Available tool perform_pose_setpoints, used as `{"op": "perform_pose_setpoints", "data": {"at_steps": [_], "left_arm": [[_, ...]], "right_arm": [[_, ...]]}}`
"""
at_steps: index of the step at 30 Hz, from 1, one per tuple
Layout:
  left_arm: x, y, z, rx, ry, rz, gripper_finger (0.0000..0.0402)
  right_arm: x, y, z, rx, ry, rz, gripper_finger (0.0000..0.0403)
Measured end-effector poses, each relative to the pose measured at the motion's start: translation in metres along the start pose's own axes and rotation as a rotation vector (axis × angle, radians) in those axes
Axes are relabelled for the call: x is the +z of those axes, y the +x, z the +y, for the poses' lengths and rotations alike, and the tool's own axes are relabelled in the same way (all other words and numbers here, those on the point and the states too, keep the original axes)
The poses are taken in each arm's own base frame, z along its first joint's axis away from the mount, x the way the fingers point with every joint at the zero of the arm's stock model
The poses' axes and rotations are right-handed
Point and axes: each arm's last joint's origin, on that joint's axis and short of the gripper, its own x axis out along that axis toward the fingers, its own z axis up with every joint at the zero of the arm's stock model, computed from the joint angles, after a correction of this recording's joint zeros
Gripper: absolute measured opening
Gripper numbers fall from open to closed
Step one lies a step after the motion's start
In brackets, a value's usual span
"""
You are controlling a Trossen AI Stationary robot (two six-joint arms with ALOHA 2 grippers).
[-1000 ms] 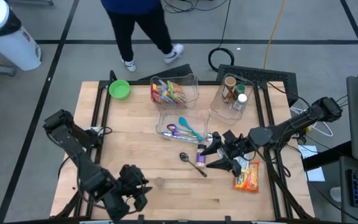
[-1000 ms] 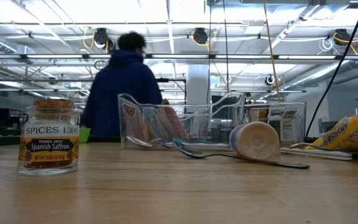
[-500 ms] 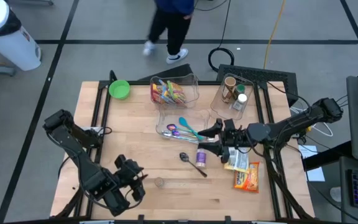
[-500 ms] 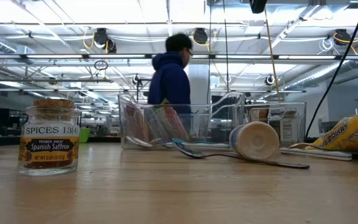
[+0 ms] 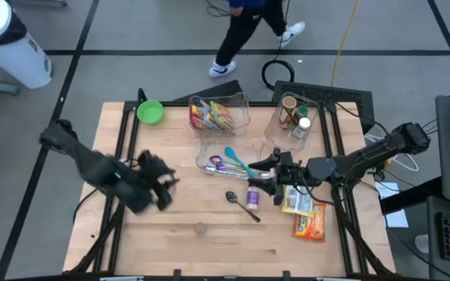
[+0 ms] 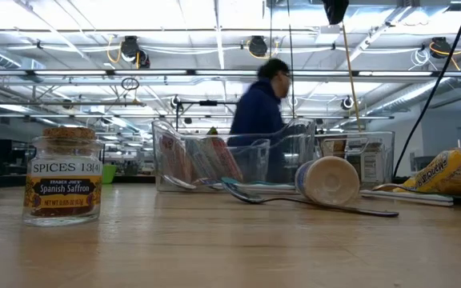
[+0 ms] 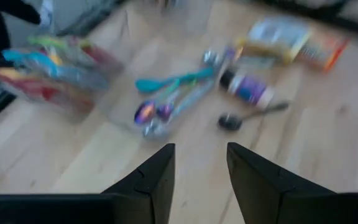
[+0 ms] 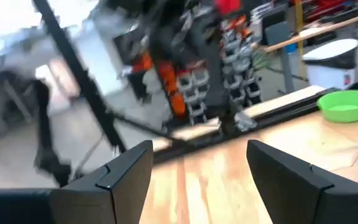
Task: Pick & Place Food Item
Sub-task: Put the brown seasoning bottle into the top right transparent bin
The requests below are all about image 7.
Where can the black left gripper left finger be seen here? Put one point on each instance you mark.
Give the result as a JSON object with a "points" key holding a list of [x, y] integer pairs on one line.
{"points": [[154, 189]]}

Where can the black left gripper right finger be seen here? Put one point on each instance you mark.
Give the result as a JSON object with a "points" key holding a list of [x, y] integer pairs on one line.
{"points": [[259, 193]]}

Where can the teal packet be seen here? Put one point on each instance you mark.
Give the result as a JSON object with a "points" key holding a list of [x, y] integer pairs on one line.
{"points": [[154, 129]]}

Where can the pink spice jar black lid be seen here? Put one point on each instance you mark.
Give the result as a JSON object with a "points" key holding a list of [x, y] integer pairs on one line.
{"points": [[247, 88]]}

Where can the teal spoon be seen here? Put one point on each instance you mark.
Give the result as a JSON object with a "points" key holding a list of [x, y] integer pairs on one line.
{"points": [[154, 84]]}

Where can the yellow ramen packet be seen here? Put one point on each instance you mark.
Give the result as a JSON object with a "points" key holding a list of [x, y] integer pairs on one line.
{"points": [[275, 40]]}

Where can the orange ramen packet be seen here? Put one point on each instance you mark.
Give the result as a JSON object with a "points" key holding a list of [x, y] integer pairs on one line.
{"points": [[325, 53]]}

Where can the dark grey metal spoon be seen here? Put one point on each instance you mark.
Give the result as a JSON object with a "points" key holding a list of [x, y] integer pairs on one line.
{"points": [[230, 122]]}

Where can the clear plastic container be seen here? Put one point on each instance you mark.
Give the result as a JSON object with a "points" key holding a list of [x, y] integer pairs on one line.
{"points": [[197, 124], [82, 93]]}

